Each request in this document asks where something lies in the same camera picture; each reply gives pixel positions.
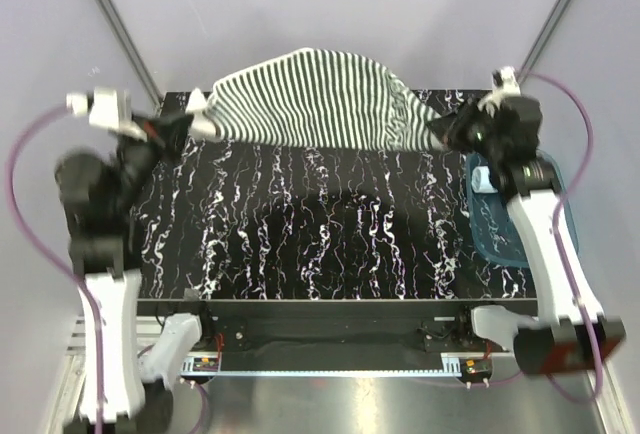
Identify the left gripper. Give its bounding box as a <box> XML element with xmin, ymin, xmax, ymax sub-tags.
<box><xmin>115</xmin><ymin>110</ymin><xmax>195</xmax><ymax>211</ymax></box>

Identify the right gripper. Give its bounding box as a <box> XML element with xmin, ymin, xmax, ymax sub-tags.
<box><xmin>423</xmin><ymin>95</ymin><xmax>502</xmax><ymax>161</ymax></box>

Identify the light blue towel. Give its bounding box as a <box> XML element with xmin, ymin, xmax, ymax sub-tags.
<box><xmin>471</xmin><ymin>166</ymin><xmax>497</xmax><ymax>194</ymax></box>

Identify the green white striped towel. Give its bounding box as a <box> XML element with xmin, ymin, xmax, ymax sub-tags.
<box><xmin>186</xmin><ymin>48</ymin><xmax>443</xmax><ymax>152</ymax></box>

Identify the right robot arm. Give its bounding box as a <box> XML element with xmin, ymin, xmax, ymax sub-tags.
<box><xmin>428</xmin><ymin>95</ymin><xmax>626</xmax><ymax>377</ymax></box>

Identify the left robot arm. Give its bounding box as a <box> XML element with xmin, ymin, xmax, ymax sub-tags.
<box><xmin>55</xmin><ymin>114</ymin><xmax>216</xmax><ymax>433</ymax></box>

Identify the black marbled table mat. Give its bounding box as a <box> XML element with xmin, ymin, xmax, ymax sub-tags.
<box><xmin>124</xmin><ymin>88</ymin><xmax>539</xmax><ymax>301</ymax></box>

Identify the blue transparent plastic bin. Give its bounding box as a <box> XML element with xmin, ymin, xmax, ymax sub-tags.
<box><xmin>466</xmin><ymin>154</ymin><xmax>560</xmax><ymax>269</ymax></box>

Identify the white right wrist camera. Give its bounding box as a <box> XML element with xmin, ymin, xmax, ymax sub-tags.
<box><xmin>477</xmin><ymin>66</ymin><xmax>521</xmax><ymax>117</ymax></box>

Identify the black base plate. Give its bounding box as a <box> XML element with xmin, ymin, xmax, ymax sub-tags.
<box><xmin>137</xmin><ymin>298</ymin><xmax>537</xmax><ymax>353</ymax></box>

